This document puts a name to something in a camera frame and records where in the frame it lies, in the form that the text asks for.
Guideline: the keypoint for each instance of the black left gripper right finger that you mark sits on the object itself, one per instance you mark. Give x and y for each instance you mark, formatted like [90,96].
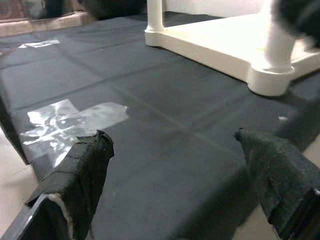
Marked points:
[280,175]

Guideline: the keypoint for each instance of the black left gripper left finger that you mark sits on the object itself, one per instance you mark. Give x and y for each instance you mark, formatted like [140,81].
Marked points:
[75,180]

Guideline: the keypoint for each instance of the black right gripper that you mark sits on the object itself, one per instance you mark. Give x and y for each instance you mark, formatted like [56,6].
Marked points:
[300,17]

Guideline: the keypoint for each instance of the white plastic table leg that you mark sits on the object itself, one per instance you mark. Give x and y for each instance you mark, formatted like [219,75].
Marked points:
[277,50]
[155,15]

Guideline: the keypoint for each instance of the white plastic table top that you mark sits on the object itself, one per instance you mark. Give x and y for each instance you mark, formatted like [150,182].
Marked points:
[225,47]

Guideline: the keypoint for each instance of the clear plastic bag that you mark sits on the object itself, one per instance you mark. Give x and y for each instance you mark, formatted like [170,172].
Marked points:
[40,44]
[75,125]

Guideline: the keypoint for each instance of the small white crumb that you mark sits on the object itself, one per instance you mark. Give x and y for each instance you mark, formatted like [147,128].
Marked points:
[283,118]

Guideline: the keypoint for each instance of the black tablecloth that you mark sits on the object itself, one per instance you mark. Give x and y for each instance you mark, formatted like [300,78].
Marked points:
[150,100]

